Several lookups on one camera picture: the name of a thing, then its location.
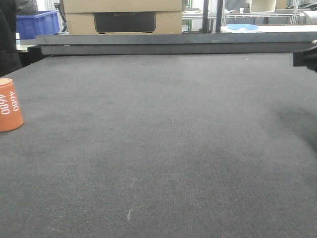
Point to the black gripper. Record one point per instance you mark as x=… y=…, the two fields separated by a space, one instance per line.
x=306 y=57

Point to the white plastic bin background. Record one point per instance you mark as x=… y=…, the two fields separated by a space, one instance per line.
x=262 y=6

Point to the dark foam slab stack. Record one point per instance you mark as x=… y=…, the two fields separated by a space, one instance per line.
x=217 y=43

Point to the blue sheet on table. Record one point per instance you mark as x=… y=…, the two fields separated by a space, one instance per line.
x=242 y=28

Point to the large cardboard box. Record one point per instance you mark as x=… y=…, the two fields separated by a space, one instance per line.
x=95 y=17

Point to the blue plastic crate background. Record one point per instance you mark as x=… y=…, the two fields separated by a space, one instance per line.
x=44 y=23

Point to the person in dark clothing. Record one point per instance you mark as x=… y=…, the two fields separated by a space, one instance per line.
x=9 y=9

